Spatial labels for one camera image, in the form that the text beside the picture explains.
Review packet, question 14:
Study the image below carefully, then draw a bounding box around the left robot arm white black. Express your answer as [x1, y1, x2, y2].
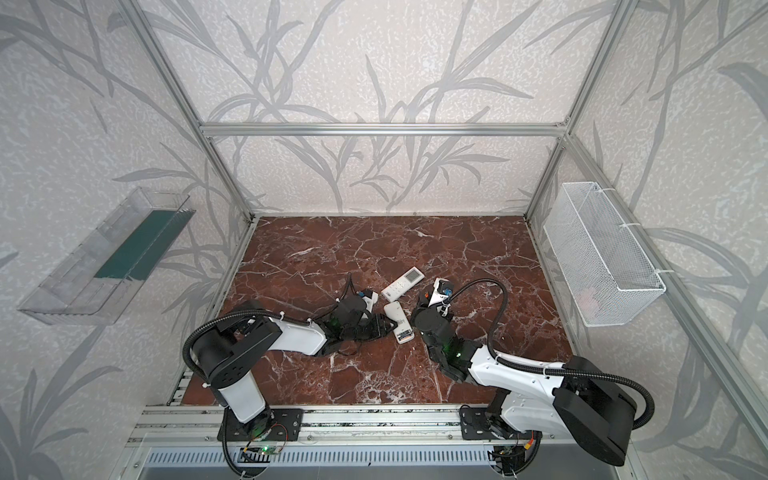
[181, 292, 396, 426]

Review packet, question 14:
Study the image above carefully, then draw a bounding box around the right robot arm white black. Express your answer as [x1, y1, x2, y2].
[411, 306, 637, 466]

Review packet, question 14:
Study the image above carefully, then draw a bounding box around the white wire mesh basket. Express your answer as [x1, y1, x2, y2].
[544, 182, 666, 327]

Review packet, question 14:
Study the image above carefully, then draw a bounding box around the clear plastic wall tray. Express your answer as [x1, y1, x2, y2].
[18, 187, 196, 326]

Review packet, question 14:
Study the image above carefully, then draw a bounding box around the aluminium frame post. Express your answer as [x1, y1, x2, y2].
[117, 0, 255, 223]
[524, 0, 639, 223]

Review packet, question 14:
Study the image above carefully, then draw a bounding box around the aluminium horizontal frame bar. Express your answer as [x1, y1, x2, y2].
[201, 122, 566, 137]

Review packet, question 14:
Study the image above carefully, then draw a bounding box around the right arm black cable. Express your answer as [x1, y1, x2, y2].
[446, 277, 655, 431]

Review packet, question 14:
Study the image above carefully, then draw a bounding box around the white remote with display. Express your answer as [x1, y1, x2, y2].
[381, 267, 425, 302]

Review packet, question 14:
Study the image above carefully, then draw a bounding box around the aluminium frame post right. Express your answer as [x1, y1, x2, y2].
[524, 0, 639, 223]

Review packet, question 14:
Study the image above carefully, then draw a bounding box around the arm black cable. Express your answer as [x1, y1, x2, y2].
[181, 274, 361, 385]
[446, 277, 655, 431]

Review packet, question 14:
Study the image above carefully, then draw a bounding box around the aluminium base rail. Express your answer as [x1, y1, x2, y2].
[122, 403, 631, 448]

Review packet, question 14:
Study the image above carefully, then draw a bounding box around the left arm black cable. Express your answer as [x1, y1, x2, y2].
[181, 274, 361, 385]

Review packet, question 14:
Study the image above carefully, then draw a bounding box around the white remote being unloaded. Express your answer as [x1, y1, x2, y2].
[384, 301, 415, 344]

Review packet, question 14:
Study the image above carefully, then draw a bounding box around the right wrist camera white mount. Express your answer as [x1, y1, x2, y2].
[428, 278, 455, 317]

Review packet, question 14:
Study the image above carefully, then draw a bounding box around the aluminium frame post left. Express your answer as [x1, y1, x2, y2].
[117, 0, 255, 223]

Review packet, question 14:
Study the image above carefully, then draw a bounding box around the small circuit board with wires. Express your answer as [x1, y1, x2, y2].
[239, 443, 285, 463]

